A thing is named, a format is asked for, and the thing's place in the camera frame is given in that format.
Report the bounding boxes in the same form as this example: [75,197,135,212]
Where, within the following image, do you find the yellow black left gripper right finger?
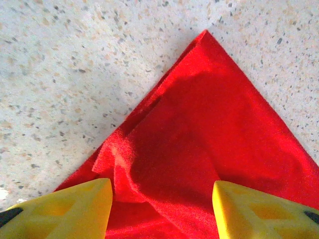
[212,180,319,239]

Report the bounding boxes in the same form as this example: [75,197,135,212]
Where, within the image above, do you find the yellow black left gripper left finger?
[0,177,113,239]

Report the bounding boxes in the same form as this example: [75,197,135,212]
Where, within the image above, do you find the red t-shirt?
[53,29,319,239]

